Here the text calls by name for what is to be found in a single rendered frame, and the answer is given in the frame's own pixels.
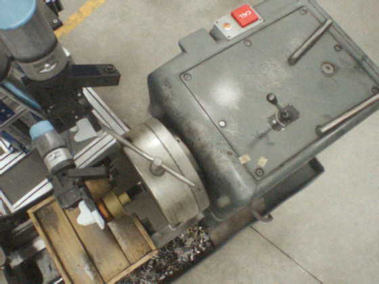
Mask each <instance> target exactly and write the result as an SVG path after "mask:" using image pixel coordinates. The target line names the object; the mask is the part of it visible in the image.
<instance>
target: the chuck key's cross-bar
mask: <svg viewBox="0 0 379 284"><path fill-rule="evenodd" d="M98 122H99V124H100V126H101V128H102V130H103V131H105V132H107V133H108V134H109V135H112V136H113V137H114V138H116V139H117V140H119V141H120V142H121V143H122V144H124V145H126V146H127V147H128V148H130V149H132V150H133V151H135V152H136V153H138V154H139V155H141V156H142V157H144V158H145V159H147V160H149V161H150V162H151V163H152V161H153V159H154V158H153V157H152V156H151V155H150V154H148V153H146V152H145V151H143V150H141V149H139V148H138V147H136V146H135V145H134V144H132V143H131V142H129V141H128V140H126V139H125V138H124V137H122V136H121V135H119V134H117V133H115V132H114V131H113V130H112V129H110V128H109V127H108V126H106V125H105V124H103V123H102V122H100V121H98ZM161 168H162V169H163V170H165V171H166V172H168V173H169V174H171V175H173V176H174V177H176V178H177V179H179V180H180V181H183V182H184V183H186V184H188V185H189V186H190V187H193V188H194V187H195V186H196V183H195V182H193V181H190V180H189V179H187V178H185V177H184V176H182V175H181V174H180V173H178V172H177V171H175V170H173V169H172V168H170V167H168V166H166V165H165V164H163V163H162V166H161Z"/></svg>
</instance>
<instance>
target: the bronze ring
mask: <svg viewBox="0 0 379 284"><path fill-rule="evenodd" d="M131 202H132V200H131V198H130V197H129V195H128V193H127V192H124V193H122V194H120V195H119V196H116V195H115V193H114V192H113V191H112V188H111V187H110V190H108V191H106V192H104V193H102V194H101V198H100V197H99V198H98V199H96V200H95V201H94V202H93V203H94V205H95V207H96V209H97V211H98V212H99V214H100V215H101V217H102V218H103V219H104V222H105V223H107V224H108V223H109V222H112V221H113V220H114V218H115V219H118V218H120V217H122V216H124V215H125V214H126V215H127V211H126V210H125V206H127V205H128V204H130V203H131Z"/></svg>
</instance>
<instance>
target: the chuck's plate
mask: <svg viewBox="0 0 379 284"><path fill-rule="evenodd" d="M142 123H144V124H146V125H147V126H148V127H149V128H150V130H151V131H152V132H153V133H154V134H155V135H156V136H157V137H158V139H159V140H160V141H161V143H162V144H163V145H164V147H165V148H166V150H167V151H168V153H169V154H170V156H171V157H172V159H173V160H174V162H175V163H176V165H177V166H178V167H179V169H180V171H181V173H182V175H183V176H184V177H185V178H187V179H189V180H190V181H193V182H195V183H196V186H195V187H194V188H193V187H190V186H189V187H190V189H191V190H192V193H193V194H194V196H195V198H196V200H197V204H198V207H199V213H200V212H201V211H203V210H204V209H207V208H208V207H209V205H210V202H209V198H208V195H207V192H206V189H205V188H204V185H203V184H202V181H201V180H200V178H199V176H198V173H197V171H196V169H195V168H194V166H193V165H192V163H191V162H190V160H189V158H188V157H187V156H186V154H185V152H184V151H183V150H182V148H181V146H180V144H178V142H177V140H176V139H175V138H174V136H172V134H170V132H169V131H168V130H167V129H166V126H165V125H163V123H161V121H159V120H158V119H156V118H150V119H147V120H146V121H144V122H142Z"/></svg>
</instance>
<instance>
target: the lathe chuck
mask: <svg viewBox="0 0 379 284"><path fill-rule="evenodd" d="M121 136H122V137H124V138H125V139H130V140H131V141H132V144H134V145H135V146H136V147H138V148H139V149H141V150H143V151H145V152H146V153H148V154H150V155H151V156H152V157H153V158H155V157H161V158H162V160H163V164H165V165H166V166H168V167H170V168H172V169H173V170H175V171H177V172H178V173H180V174H181V175H182V173H181V171H180V169H179V167H178V166H177V165H176V163H175V162H174V160H173V159H172V157H171V156H170V154H169V153H168V151H167V150H166V148H165V147H164V145H163V144H162V143H161V141H160V140H159V139H158V137H157V136H156V135H155V134H154V133H153V132H152V131H151V130H150V128H149V127H148V126H147V125H146V124H144V123H141V124H139V125H137V126H136V127H135V128H132V129H131V130H129V131H128V132H126V133H125V134H123V135H121ZM116 143H117V144H118V146H119V148H120V149H122V147H121V146H120V144H121V142H120V141H119V140H117V139H116ZM123 151H124V152H125V154H126V155H127V157H128V159H129V161H130V162H131V164H132V165H133V167H134V169H135V170H136V172H137V175H138V177H139V178H140V179H141V181H142V182H143V184H144V185H145V186H146V189H145V191H146V192H149V194H150V195H151V196H152V199H153V200H154V201H155V203H156V205H157V206H158V208H160V210H161V212H162V213H163V214H164V216H165V218H166V219H167V221H168V223H169V227H170V228H171V227H174V226H176V224H177V223H178V222H181V223H180V224H179V225H178V226H176V227H174V228H173V229H172V228H171V230H173V231H174V230H175V229H177V228H179V227H180V226H181V225H182V224H183V223H185V222H187V221H189V220H191V219H192V218H193V217H195V216H196V215H197V214H199V207H198V204H197V200H196V198H195V196H194V194H193V193H192V190H191V189H190V186H189V185H188V184H186V183H184V182H183V181H180V180H179V179H177V178H176V177H174V176H173V175H171V174H169V173H168V172H166V171H165V170H164V172H163V173H162V174H160V175H155V174H152V172H151V165H152V163H151V162H150V161H149V160H147V159H145V158H144V157H142V156H141V155H139V154H138V153H136V152H135V151H133V150H132V149H130V148H128V147H127V146H126V147H124V148H123Z"/></svg>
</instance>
